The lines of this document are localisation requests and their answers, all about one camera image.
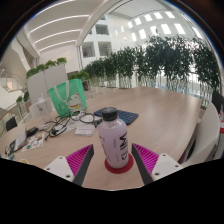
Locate white curved chair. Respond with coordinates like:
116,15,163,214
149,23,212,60
181,101,223,168

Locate dark blue keyboard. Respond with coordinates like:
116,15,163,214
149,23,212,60
93,108,140,126

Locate plants atop white cabinet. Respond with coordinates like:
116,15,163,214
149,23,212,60
25,57,68,79

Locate white paper packet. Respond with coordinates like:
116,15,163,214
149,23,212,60
74,123,97,137

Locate pale purple drink bottle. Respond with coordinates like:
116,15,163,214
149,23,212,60
97,106,130,169

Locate clear plastic jug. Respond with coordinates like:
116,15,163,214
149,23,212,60
35,93,53,125

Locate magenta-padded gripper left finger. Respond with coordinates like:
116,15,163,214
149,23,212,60
43,143,95,187

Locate green tote bag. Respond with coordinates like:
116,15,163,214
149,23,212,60
47,78,88,118

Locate black power adapter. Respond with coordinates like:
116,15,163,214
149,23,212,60
25,125,39,138

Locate colourful sticker sheet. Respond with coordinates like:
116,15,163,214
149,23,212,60
21,132,45,153

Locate white cabinet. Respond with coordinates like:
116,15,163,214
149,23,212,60
26,63,69,104

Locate low planter with green plants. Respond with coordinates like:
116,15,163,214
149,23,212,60
68,70,91,92

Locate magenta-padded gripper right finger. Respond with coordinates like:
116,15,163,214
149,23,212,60
131,143,184,186

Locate row of green plants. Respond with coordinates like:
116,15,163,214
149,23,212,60
83,34,221,93

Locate black cable bundle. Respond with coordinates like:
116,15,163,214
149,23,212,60
44,111,98,138

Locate ceiling light strips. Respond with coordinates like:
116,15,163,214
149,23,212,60
29,0,91,53

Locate flat round red coaster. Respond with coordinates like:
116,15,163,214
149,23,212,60
104,153,135,175

